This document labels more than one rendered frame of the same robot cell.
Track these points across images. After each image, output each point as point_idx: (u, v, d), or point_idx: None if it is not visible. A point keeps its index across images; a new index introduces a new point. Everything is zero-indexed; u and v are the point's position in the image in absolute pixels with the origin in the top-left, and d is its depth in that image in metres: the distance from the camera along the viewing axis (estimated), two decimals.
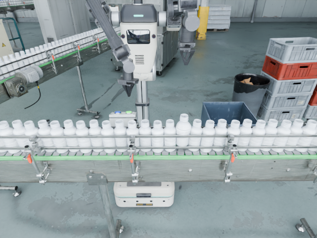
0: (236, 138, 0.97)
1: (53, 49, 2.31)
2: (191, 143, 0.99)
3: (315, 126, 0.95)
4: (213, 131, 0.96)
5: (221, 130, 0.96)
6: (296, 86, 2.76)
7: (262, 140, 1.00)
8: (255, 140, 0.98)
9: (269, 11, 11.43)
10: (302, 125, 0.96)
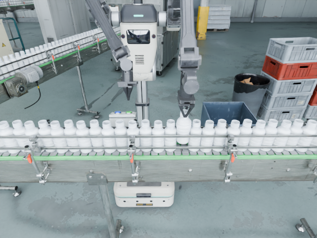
0: (236, 138, 0.97)
1: (53, 49, 2.31)
2: (191, 143, 0.99)
3: (315, 126, 0.95)
4: (212, 131, 0.96)
5: (221, 130, 0.96)
6: (296, 86, 2.76)
7: (262, 140, 1.00)
8: (255, 140, 0.98)
9: (269, 11, 11.43)
10: (302, 125, 0.96)
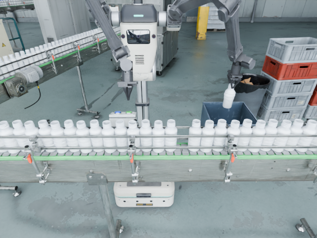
0: (236, 138, 0.97)
1: (53, 49, 2.31)
2: (191, 143, 0.99)
3: (315, 126, 0.95)
4: (212, 131, 0.96)
5: (221, 130, 0.96)
6: (296, 86, 2.76)
7: (262, 140, 1.00)
8: (255, 140, 0.98)
9: (269, 11, 11.43)
10: (302, 125, 0.96)
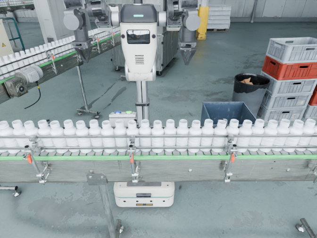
0: (223, 138, 0.96)
1: (53, 49, 2.31)
2: (179, 143, 0.99)
3: (302, 126, 0.95)
4: (199, 131, 0.96)
5: (207, 130, 0.96)
6: (296, 86, 2.76)
7: (250, 140, 1.00)
8: (242, 140, 0.98)
9: (269, 11, 11.43)
10: (288, 125, 0.96)
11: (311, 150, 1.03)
